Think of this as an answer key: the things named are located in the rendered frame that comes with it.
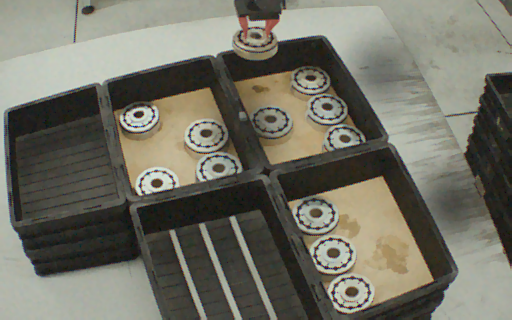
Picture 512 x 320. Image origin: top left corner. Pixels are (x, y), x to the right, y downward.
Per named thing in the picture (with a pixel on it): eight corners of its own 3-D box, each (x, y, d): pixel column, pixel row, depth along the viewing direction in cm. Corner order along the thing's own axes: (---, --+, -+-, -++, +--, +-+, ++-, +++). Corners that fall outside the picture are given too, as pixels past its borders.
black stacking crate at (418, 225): (265, 207, 152) (267, 173, 144) (383, 175, 159) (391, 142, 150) (326, 347, 127) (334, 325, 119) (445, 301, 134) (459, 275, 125)
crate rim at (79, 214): (5, 115, 157) (3, 109, 155) (101, 87, 164) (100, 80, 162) (13, 234, 132) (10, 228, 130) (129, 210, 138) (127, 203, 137)
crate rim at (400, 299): (266, 179, 145) (266, 171, 143) (390, 147, 152) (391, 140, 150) (332, 329, 120) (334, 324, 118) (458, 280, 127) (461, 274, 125)
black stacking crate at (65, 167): (12, 140, 164) (4, 111, 156) (105, 114, 171) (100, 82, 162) (25, 256, 139) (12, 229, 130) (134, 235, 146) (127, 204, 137)
